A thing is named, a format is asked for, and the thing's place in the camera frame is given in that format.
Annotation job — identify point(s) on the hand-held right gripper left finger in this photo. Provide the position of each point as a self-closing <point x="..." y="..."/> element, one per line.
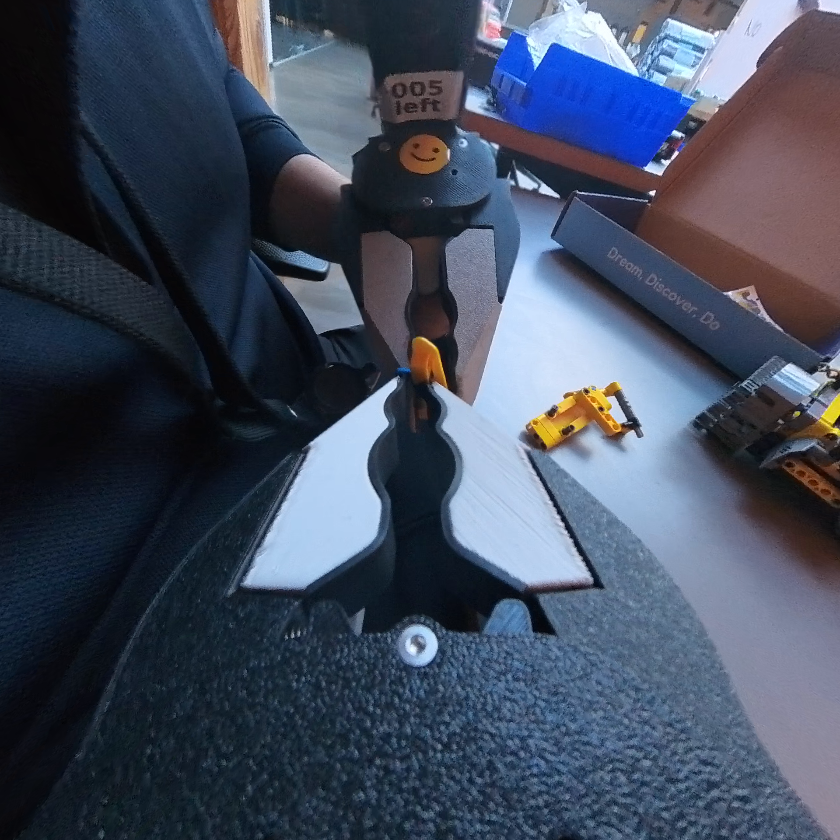
<point x="321" y="525"/>

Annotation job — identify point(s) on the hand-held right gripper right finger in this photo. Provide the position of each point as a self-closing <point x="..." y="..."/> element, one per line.
<point x="518" y="525"/>

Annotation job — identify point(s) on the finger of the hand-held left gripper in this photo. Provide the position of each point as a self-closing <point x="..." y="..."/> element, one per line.
<point x="476" y="289"/>
<point x="384" y="289"/>

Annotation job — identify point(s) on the yellow striped toy brick assembly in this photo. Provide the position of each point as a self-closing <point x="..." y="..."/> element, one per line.
<point x="423" y="361"/>

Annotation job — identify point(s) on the yellow brick part black pins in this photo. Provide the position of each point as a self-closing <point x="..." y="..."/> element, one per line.
<point x="564" y="420"/>

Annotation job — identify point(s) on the yellow grey toy brick excavator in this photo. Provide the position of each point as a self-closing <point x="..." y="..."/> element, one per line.
<point x="774" y="407"/>

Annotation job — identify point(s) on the person's left forearm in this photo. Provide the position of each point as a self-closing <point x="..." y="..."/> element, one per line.
<point x="305" y="210"/>

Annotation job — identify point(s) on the black chair armrest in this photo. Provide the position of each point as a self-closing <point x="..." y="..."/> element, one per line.
<point x="295" y="262"/>

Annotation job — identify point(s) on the brown wooden table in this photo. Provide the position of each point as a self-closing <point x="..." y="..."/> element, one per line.
<point x="558" y="154"/>

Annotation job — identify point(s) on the blue plastic bin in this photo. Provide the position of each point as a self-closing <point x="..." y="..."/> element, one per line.
<point x="590" y="105"/>

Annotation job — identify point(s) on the white plastic bags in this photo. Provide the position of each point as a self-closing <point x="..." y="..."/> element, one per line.
<point x="577" y="33"/>

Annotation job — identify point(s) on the wooden pillar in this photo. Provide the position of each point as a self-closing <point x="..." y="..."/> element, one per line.
<point x="246" y="39"/>

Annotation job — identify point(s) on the person in navy shirt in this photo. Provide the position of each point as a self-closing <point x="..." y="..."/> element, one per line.
<point x="98" y="426"/>

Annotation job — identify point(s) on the yellow black sticker leaflet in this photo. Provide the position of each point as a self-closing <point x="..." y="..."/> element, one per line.
<point x="754" y="305"/>

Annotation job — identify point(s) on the brown cardboard box grey flap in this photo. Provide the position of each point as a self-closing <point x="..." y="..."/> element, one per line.
<point x="754" y="164"/>

